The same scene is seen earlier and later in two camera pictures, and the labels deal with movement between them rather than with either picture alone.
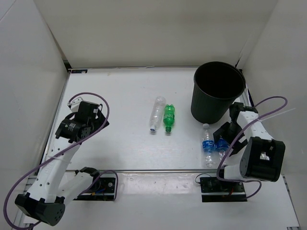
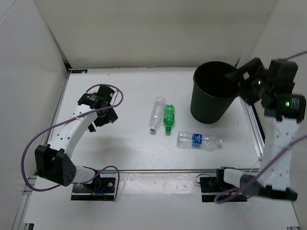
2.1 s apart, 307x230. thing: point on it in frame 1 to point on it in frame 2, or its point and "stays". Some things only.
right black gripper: (222, 132) to (254, 69)
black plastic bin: (216, 85) stays
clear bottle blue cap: (157, 112) stays
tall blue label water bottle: (208, 143) to (186, 139)
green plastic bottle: (169, 111) stays
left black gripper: (100, 120) to (111, 117)
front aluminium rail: (147, 170) stays
